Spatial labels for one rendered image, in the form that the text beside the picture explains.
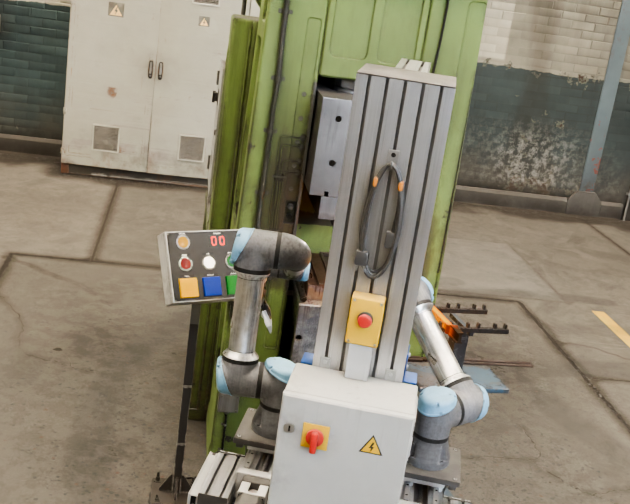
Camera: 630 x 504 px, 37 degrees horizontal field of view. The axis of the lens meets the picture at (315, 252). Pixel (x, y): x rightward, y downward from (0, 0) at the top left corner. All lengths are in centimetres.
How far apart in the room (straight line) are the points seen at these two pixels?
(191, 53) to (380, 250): 667
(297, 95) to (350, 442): 184
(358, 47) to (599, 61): 676
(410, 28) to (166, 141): 545
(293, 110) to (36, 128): 621
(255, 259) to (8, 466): 192
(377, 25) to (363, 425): 196
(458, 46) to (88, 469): 242
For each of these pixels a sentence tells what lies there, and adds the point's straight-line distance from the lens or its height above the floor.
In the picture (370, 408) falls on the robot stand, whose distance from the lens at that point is 242.
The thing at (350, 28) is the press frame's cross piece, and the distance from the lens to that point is 392.
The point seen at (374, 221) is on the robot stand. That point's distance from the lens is 246.
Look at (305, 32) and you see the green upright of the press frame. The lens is 389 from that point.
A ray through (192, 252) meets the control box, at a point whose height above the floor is 113.
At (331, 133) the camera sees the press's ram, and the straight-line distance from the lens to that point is 381.
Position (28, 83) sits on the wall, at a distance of 986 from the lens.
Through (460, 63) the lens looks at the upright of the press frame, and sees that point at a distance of 403.
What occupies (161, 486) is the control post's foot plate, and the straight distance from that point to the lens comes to 427.
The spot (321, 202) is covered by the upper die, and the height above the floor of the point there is 134.
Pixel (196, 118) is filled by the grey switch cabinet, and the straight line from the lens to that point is 911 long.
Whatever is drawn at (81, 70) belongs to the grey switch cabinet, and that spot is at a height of 99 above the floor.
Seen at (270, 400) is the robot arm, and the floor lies 94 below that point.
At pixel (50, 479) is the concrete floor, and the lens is 435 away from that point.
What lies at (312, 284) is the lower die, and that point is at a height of 98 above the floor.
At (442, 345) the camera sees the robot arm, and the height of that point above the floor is 114.
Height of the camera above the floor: 229
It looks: 17 degrees down
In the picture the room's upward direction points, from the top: 8 degrees clockwise
